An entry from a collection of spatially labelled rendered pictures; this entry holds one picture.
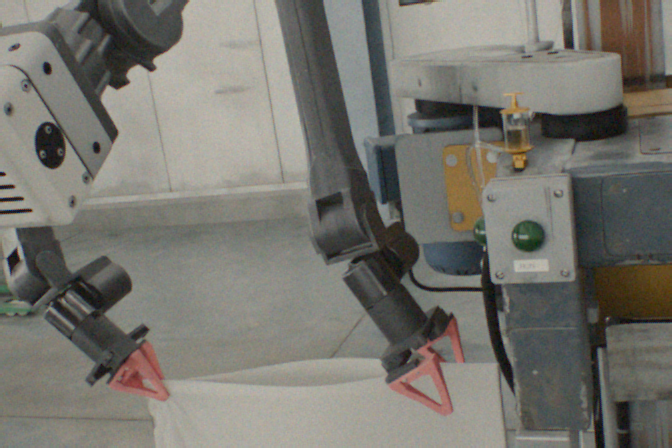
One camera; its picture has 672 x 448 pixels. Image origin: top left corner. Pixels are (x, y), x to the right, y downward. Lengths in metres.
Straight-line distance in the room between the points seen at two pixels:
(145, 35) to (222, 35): 5.85
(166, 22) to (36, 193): 0.23
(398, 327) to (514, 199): 0.32
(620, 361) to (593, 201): 0.27
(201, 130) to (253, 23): 0.96
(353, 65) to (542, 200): 5.06
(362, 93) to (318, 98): 4.76
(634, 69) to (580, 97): 0.38
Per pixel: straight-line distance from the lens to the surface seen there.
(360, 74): 5.79
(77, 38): 0.74
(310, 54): 1.06
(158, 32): 0.80
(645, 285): 1.15
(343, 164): 1.01
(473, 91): 1.07
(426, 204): 1.25
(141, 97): 7.03
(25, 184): 0.67
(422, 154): 1.23
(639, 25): 1.29
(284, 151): 6.56
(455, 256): 1.29
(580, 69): 0.91
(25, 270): 1.22
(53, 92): 0.69
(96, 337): 1.22
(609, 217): 0.82
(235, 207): 6.79
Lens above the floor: 1.50
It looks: 14 degrees down
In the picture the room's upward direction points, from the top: 9 degrees counter-clockwise
